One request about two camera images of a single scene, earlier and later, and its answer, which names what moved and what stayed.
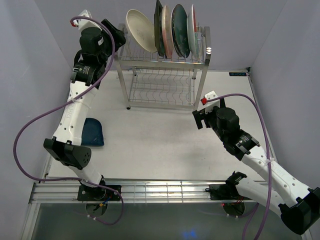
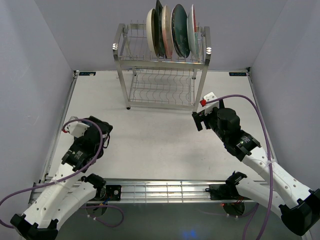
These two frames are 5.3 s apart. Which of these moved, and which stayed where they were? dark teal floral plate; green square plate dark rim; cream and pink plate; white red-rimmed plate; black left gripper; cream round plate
Moved: cream round plate; black left gripper
Stayed: white red-rimmed plate; cream and pink plate; dark teal floral plate; green square plate dark rim
